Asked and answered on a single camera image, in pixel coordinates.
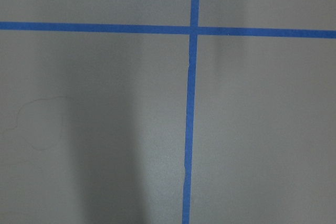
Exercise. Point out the blue tape grid lines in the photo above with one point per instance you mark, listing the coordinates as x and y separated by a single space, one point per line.
194 30

